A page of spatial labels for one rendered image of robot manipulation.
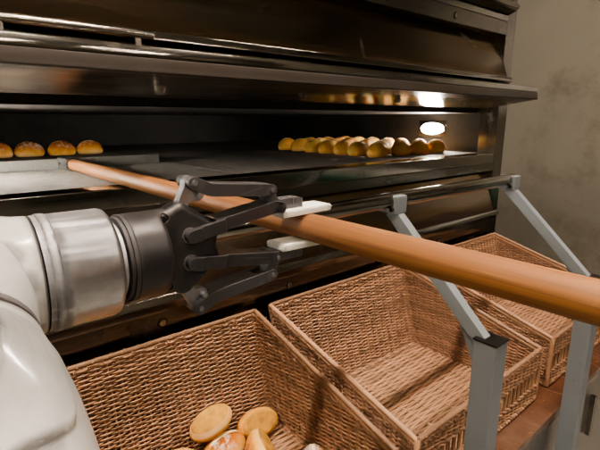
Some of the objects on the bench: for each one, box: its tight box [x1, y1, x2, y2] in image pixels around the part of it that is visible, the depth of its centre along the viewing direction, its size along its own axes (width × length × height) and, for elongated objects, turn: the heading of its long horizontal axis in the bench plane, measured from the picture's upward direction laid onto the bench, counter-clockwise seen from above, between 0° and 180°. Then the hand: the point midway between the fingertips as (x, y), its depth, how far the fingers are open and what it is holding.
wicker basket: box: [268, 265, 544, 450], centre depth 118 cm, size 49×56×28 cm
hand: (300, 225), depth 50 cm, fingers closed on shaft, 3 cm apart
